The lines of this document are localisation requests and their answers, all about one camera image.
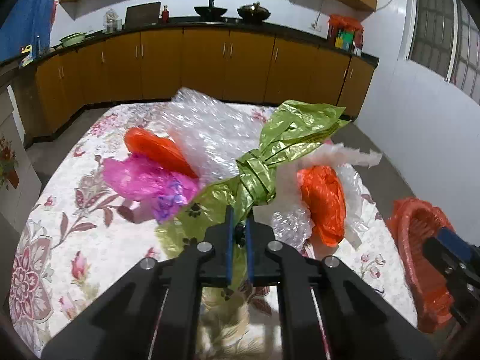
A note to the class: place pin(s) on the black countertop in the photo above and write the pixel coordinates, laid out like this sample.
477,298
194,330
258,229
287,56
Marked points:
10,68

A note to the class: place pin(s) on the orange plastic bag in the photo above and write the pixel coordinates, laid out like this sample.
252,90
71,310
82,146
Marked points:
161,150
322,193

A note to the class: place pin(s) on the dark cutting board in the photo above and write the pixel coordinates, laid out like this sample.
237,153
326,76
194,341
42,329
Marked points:
142,15

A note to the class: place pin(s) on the barred window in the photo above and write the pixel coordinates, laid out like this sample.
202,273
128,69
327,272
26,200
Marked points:
445,40

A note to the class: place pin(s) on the blue hanging cloth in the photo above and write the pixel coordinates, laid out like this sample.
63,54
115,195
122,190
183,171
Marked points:
28,23

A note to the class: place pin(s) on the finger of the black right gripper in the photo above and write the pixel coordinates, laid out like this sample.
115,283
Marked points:
458,262

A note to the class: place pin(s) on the red sauce bottle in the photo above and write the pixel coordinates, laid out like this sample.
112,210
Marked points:
165,14

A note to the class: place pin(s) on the large clear bubble wrap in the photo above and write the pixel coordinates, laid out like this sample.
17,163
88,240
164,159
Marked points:
211,134

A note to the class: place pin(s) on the light green plastic bag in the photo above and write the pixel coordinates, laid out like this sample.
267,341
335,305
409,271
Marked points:
294,130

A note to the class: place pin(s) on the red bag with bottles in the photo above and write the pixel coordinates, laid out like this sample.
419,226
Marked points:
345,33

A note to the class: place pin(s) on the brown lower kitchen cabinets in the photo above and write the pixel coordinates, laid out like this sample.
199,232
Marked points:
225,63

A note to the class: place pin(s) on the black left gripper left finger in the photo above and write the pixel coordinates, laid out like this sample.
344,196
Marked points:
217,269

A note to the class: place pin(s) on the black lidded wok right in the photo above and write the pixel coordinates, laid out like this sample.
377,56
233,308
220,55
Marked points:
254,13

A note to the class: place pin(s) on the magenta plastic bag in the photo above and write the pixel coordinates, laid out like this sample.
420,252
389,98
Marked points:
148,190

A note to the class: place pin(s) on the black wok left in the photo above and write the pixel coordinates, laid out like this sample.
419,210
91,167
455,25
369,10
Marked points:
210,12

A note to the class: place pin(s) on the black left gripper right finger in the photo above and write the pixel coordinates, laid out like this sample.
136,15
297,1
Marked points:
262,269

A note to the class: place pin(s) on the floral tablecloth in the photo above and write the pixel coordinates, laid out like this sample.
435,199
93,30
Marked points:
75,245

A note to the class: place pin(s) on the green basin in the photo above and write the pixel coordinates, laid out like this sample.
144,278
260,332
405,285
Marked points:
72,39

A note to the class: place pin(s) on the red lined trash basket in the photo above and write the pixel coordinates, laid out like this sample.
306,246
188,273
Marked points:
413,221

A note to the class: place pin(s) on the yellow detergent bottle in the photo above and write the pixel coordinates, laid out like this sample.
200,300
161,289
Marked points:
27,54

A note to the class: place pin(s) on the glass jar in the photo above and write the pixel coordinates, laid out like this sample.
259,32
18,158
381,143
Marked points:
112,22

